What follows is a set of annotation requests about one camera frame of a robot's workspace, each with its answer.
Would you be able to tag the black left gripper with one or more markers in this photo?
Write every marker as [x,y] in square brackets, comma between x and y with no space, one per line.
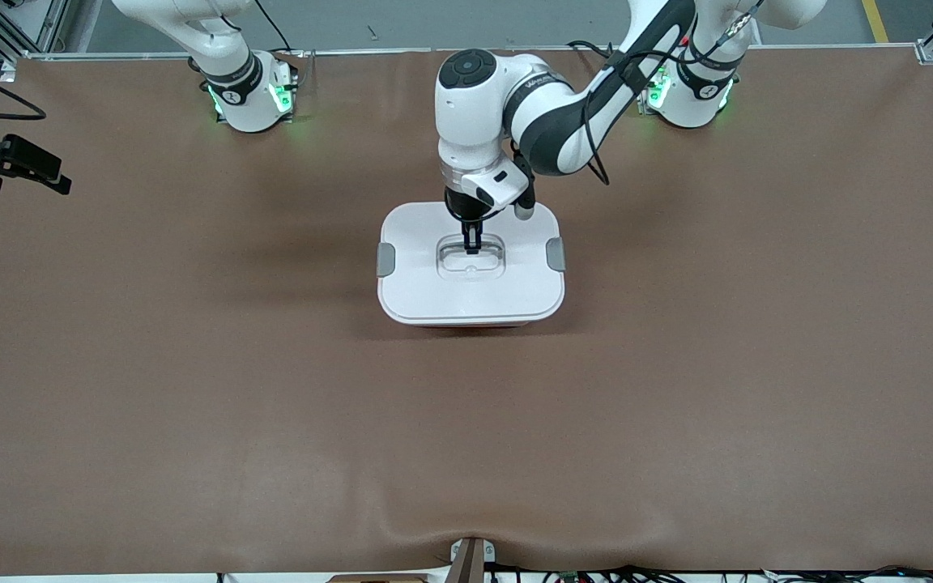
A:
[462,210]

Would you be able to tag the white box lid grey latches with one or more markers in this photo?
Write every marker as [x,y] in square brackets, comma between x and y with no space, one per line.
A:
[466,300]

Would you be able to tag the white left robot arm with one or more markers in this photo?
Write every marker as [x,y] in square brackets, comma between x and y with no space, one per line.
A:
[475,121]

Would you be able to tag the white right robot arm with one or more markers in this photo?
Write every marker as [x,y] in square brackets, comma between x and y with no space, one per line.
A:
[240,105]

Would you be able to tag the pink plastic box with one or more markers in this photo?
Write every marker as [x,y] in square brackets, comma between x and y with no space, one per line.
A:
[475,325]

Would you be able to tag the brown table mat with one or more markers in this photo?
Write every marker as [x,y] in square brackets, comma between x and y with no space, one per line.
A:
[466,445]

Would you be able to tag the brown wooden board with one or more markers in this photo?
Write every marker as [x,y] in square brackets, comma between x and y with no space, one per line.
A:
[377,579]

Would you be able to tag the silver table edge rail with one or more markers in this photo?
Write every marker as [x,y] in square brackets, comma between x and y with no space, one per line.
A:
[385,50]

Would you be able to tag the metal clamp bracket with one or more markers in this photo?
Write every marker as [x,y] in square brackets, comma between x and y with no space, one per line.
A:
[470,563]

